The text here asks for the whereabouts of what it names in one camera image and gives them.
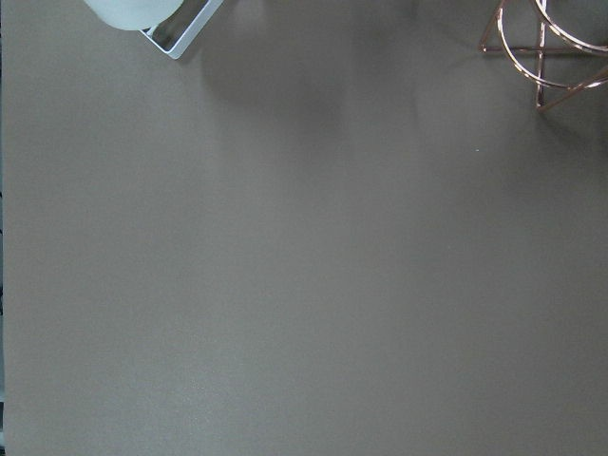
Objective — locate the copper wire bottle rack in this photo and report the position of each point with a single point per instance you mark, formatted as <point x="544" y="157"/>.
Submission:
<point x="529" y="60"/>

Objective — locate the white cup rack wooden handle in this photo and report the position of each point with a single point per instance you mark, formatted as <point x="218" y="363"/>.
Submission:
<point x="175" y="34"/>

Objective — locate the white cup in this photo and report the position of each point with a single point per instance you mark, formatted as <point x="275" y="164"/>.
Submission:
<point x="133" y="14"/>

